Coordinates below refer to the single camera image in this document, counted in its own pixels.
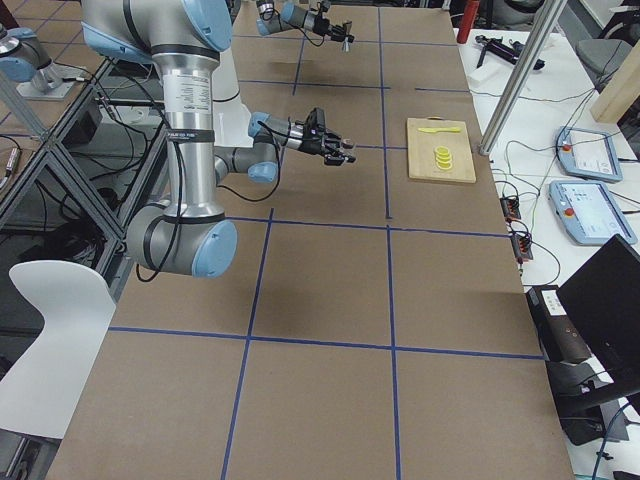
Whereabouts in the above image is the teach pendant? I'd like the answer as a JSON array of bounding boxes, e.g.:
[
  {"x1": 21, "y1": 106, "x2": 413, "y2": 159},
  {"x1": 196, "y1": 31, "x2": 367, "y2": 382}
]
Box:
[
  {"x1": 548, "y1": 180, "x2": 638, "y2": 246},
  {"x1": 556, "y1": 127, "x2": 623, "y2": 183}
]

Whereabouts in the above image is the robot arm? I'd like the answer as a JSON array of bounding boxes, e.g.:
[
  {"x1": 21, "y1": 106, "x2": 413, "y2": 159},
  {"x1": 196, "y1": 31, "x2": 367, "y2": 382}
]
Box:
[
  {"x1": 81, "y1": 1, "x2": 354, "y2": 278},
  {"x1": 256, "y1": 1, "x2": 355, "y2": 47}
]

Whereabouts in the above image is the black laptop monitor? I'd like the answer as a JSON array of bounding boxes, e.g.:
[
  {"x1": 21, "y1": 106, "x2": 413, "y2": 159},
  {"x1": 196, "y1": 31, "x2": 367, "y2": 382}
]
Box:
[{"x1": 557, "y1": 235, "x2": 639, "y2": 381}]

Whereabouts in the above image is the black box device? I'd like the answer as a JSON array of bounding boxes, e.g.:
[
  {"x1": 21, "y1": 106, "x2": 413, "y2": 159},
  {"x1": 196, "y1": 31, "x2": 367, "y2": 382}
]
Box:
[{"x1": 526, "y1": 285, "x2": 591, "y2": 365}]

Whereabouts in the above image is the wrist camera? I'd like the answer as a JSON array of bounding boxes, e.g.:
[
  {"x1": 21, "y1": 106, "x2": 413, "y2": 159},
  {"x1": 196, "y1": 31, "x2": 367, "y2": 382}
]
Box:
[
  {"x1": 316, "y1": 0, "x2": 331, "y2": 18},
  {"x1": 304, "y1": 107, "x2": 326, "y2": 137}
]

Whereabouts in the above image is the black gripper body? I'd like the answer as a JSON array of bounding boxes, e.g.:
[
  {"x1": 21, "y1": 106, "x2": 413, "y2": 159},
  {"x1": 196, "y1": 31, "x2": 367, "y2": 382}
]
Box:
[
  {"x1": 298, "y1": 126, "x2": 345, "y2": 166},
  {"x1": 313, "y1": 18, "x2": 352, "y2": 42}
]

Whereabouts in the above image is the bamboo cutting board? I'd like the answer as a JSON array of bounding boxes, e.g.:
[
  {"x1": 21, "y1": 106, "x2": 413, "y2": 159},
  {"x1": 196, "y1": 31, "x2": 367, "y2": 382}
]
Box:
[{"x1": 406, "y1": 118, "x2": 476, "y2": 184}]

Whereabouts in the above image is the white chair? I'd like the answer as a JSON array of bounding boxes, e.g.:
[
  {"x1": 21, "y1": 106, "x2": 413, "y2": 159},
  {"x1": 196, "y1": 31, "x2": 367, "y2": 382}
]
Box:
[{"x1": 1, "y1": 260, "x2": 116, "y2": 440}]

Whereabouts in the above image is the yellow plastic knife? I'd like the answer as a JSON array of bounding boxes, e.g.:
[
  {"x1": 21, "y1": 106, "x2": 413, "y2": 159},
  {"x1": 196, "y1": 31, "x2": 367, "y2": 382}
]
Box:
[{"x1": 417, "y1": 127, "x2": 462, "y2": 134}]

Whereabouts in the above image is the red cylinder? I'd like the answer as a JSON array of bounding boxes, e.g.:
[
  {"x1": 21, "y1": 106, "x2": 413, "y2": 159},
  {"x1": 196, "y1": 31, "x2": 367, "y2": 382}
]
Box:
[{"x1": 456, "y1": 0, "x2": 480, "y2": 44}]

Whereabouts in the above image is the teach pendant far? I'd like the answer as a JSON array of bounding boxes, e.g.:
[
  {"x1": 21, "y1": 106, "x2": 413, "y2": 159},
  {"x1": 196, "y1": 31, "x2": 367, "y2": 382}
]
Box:
[{"x1": 556, "y1": 127, "x2": 623, "y2": 183}]

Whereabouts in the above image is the aluminium frame post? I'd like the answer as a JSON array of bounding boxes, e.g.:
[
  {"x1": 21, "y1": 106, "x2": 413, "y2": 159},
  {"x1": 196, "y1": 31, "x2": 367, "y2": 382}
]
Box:
[{"x1": 479, "y1": 0, "x2": 567, "y2": 156}]

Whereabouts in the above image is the teach pendant near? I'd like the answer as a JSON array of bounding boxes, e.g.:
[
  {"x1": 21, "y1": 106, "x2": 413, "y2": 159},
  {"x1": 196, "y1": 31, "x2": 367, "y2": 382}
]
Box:
[{"x1": 548, "y1": 180, "x2": 638, "y2": 246}]

